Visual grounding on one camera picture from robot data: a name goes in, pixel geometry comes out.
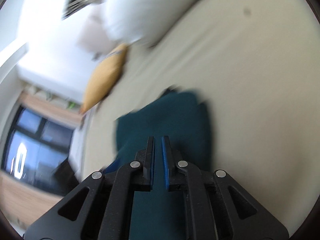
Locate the bed with cream sheet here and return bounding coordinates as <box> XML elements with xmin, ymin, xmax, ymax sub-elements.
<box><xmin>75</xmin><ymin>0</ymin><xmax>318</xmax><ymax>235</ymax></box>

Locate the white upholstered headboard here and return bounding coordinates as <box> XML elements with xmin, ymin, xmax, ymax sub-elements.
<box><xmin>77</xmin><ymin>5</ymin><xmax>118</xmax><ymax>58</ymax></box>

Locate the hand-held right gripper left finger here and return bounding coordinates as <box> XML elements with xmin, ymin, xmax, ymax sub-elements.
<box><xmin>24</xmin><ymin>136</ymin><xmax>156</xmax><ymax>240</ymax></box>

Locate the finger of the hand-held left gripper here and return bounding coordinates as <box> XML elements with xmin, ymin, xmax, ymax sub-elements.
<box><xmin>103</xmin><ymin>158</ymin><xmax>121</xmax><ymax>175</ymax></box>

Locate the yellow pillow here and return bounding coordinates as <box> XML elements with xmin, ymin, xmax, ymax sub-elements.
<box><xmin>80</xmin><ymin>44</ymin><xmax>129</xmax><ymax>114</ymax></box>

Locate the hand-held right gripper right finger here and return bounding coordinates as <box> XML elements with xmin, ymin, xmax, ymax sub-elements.
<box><xmin>161</xmin><ymin>135</ymin><xmax>289</xmax><ymax>240</ymax></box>

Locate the dark green small garment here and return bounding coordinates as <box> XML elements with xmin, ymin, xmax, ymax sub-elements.
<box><xmin>115</xmin><ymin>87</ymin><xmax>213</xmax><ymax>240</ymax></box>

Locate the striped pillow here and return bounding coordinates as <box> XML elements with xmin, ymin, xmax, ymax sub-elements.
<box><xmin>61</xmin><ymin>0</ymin><xmax>105</xmax><ymax>20</ymax></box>

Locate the beige curtain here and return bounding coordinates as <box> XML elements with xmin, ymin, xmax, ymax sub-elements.
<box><xmin>19</xmin><ymin>91</ymin><xmax>84</xmax><ymax>127</ymax></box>

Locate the window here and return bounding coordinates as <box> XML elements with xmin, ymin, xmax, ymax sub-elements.
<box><xmin>0</xmin><ymin>105</ymin><xmax>75</xmax><ymax>198</ymax></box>

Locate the dark blurred object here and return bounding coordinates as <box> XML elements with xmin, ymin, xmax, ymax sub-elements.
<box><xmin>51</xmin><ymin>159</ymin><xmax>80</xmax><ymax>198</ymax></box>

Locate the white pillow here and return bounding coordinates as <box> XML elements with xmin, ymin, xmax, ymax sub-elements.
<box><xmin>100</xmin><ymin>0</ymin><xmax>198</xmax><ymax>47</ymax></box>

